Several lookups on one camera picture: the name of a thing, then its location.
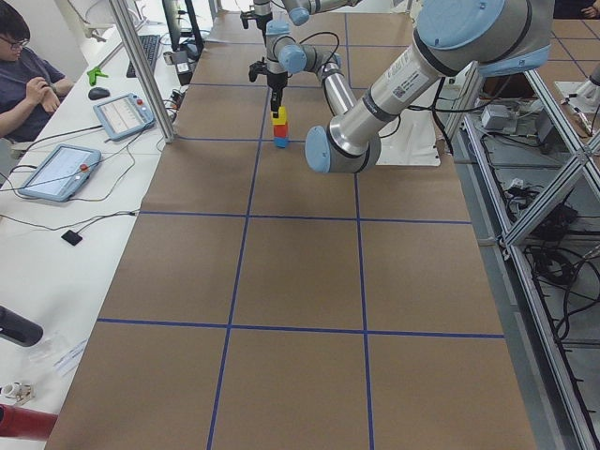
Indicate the aluminium frame post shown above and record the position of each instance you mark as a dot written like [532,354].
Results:
[132,44]

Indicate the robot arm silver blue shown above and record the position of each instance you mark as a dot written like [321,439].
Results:
[298,11]
[501,37]

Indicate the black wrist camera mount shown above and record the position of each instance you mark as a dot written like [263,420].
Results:
[256,69]

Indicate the black computer mouse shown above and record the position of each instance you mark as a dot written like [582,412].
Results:
[97,93]

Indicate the aluminium side frame rack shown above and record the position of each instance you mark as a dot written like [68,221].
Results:
[538,189]

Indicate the far blue teach pendant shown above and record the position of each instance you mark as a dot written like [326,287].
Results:
[124,116]

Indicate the blue cube block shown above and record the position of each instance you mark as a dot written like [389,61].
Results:
[281,142]

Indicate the red cylinder object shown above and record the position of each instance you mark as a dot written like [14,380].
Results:
[26,424]

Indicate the yellow cube block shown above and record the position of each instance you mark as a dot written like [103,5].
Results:
[279,118]

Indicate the black keyboard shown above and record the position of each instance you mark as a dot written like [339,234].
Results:
[150,48]

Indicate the red cube block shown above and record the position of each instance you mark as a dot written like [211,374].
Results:
[281,131]

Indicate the black monitor stand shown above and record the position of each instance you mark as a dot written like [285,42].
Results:
[184,31]

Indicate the small black square pad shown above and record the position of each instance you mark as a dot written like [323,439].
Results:
[71,237]

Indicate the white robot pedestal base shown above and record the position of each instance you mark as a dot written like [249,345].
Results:
[410,141]

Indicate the blue teach pendant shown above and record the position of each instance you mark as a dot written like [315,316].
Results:
[61,174]
[124,116]

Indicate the black cylinder object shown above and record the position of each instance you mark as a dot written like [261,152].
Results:
[19,330]

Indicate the green plastic clamp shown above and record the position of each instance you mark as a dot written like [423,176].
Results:
[94,74]

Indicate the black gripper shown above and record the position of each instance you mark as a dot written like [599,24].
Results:
[259,10]
[275,81]

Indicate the grey power adapter box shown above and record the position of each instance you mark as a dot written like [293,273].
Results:
[498,118]

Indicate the seated person dark shirt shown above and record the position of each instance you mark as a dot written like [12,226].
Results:
[31,88]

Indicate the near blue teach pendant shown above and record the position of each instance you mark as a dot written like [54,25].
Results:
[61,174]

